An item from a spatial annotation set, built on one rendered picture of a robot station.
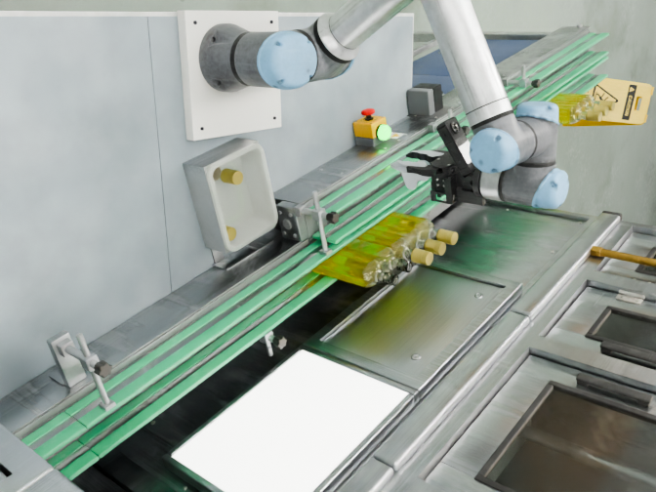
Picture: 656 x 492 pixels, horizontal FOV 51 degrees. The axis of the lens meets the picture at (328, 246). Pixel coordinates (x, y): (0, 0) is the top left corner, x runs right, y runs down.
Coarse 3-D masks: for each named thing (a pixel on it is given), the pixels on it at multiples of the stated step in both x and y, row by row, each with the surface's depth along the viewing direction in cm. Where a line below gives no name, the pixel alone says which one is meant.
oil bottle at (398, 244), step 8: (368, 232) 178; (376, 232) 177; (368, 240) 174; (376, 240) 173; (384, 240) 172; (392, 240) 172; (400, 240) 171; (392, 248) 169; (400, 248) 169; (400, 256) 170
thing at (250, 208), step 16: (256, 144) 160; (224, 160) 153; (240, 160) 166; (256, 160) 163; (208, 176) 151; (256, 176) 166; (224, 192) 164; (240, 192) 168; (256, 192) 169; (272, 192) 167; (224, 208) 165; (240, 208) 169; (256, 208) 172; (272, 208) 168; (224, 224) 157; (240, 224) 170; (256, 224) 170; (272, 224) 169; (224, 240) 159; (240, 240) 164
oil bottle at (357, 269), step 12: (348, 252) 171; (324, 264) 171; (336, 264) 168; (348, 264) 166; (360, 264) 164; (372, 264) 164; (336, 276) 170; (348, 276) 167; (360, 276) 164; (372, 276) 162
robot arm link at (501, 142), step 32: (448, 0) 112; (448, 32) 113; (480, 32) 113; (448, 64) 115; (480, 64) 112; (480, 96) 113; (480, 128) 114; (512, 128) 113; (480, 160) 114; (512, 160) 113
